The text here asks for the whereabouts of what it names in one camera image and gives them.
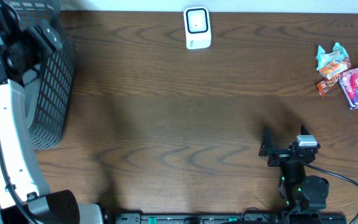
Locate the brown orange chocolate bar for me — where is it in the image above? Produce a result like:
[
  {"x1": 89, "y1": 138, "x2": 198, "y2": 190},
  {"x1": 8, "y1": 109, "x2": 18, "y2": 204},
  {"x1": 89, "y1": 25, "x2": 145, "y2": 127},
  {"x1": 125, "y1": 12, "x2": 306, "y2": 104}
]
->
[{"x1": 316, "y1": 76, "x2": 339, "y2": 97}]

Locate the small orange juice carton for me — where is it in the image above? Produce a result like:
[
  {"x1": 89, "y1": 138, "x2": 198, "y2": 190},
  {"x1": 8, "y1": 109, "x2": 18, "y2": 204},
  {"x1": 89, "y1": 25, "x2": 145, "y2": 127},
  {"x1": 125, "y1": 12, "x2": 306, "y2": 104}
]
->
[{"x1": 318, "y1": 59, "x2": 351, "y2": 80}]

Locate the teal snack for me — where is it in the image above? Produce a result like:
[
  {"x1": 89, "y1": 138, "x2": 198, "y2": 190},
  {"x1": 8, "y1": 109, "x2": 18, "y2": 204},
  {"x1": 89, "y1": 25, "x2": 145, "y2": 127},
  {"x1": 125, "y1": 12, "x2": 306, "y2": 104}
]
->
[{"x1": 316, "y1": 42, "x2": 349, "y2": 70}]

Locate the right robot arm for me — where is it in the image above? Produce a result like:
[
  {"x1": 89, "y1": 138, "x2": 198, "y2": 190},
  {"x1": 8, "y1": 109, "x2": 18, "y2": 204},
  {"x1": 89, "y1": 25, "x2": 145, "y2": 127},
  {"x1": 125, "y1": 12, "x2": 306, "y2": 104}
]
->
[{"x1": 259, "y1": 125, "x2": 329, "y2": 224}]

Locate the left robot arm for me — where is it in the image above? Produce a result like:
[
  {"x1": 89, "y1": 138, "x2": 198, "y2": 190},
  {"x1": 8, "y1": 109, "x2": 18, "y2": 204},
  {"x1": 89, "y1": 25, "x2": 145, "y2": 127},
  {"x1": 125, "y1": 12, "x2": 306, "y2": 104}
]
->
[{"x1": 0, "y1": 1, "x2": 109, "y2": 223}]

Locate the grey plastic mesh basket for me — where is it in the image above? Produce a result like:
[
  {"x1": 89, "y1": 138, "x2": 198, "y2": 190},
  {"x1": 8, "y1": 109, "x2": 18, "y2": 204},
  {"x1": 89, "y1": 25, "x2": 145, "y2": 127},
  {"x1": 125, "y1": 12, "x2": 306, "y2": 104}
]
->
[{"x1": 9, "y1": 0, "x2": 76, "y2": 149}]

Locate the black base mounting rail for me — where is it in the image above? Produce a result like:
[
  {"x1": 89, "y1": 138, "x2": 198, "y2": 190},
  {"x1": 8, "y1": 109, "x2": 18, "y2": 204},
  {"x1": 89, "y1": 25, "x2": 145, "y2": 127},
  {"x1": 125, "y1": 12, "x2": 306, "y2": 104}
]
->
[{"x1": 114, "y1": 213, "x2": 347, "y2": 224}]

